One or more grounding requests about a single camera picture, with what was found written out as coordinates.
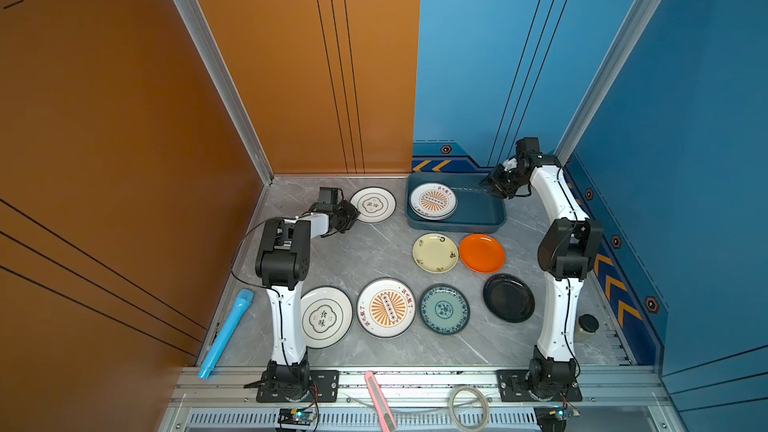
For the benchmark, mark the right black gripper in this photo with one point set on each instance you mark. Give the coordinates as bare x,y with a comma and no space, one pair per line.
494,181

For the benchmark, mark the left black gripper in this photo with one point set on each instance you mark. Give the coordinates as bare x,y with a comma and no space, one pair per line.
352,213

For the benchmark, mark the white flower plate back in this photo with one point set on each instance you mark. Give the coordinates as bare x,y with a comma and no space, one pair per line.
374,204

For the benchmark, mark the sunburst plate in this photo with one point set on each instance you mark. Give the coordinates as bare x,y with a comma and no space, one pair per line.
433,201
386,308

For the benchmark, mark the cream yellow plate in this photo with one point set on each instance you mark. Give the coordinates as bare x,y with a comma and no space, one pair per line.
435,253

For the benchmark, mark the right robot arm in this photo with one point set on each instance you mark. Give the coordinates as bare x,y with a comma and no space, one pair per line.
566,254

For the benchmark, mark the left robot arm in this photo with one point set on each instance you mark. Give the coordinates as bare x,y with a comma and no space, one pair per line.
282,264

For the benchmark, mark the teal plastic bin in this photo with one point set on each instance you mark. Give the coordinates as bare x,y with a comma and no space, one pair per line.
477,210

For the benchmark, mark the orange plate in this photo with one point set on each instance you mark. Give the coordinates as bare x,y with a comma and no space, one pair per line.
482,254

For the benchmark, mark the large white flower plate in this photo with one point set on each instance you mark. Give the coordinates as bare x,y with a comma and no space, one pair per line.
326,316

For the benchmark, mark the sunburst plate front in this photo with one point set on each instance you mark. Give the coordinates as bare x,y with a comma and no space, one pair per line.
386,308

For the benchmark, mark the black plate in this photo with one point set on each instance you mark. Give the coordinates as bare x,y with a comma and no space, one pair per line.
508,298

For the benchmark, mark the blue cylindrical tube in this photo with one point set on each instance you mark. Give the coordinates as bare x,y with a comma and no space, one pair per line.
242,302

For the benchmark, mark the teal patterned plate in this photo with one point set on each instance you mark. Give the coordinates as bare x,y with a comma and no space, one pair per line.
444,309

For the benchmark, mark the small jar black lid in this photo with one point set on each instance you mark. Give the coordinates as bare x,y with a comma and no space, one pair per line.
586,327

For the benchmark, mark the pink utility knife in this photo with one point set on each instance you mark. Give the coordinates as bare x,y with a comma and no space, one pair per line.
386,419

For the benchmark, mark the left circuit board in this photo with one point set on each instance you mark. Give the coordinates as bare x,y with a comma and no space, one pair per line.
296,420

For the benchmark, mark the circuit board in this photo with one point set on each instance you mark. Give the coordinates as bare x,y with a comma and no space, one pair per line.
555,419
296,420

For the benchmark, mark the right circuit board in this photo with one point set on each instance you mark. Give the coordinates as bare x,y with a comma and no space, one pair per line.
555,419

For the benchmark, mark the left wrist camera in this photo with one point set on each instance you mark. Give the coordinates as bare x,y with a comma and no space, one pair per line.
329,199

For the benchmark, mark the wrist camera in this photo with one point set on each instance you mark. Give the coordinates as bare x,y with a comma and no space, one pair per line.
329,199
527,147

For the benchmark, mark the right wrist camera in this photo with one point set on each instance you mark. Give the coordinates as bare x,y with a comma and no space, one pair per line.
527,147

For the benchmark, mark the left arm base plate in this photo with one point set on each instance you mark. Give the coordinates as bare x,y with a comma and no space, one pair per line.
322,387

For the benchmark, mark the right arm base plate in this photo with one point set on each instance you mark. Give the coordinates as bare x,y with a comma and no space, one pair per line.
519,385

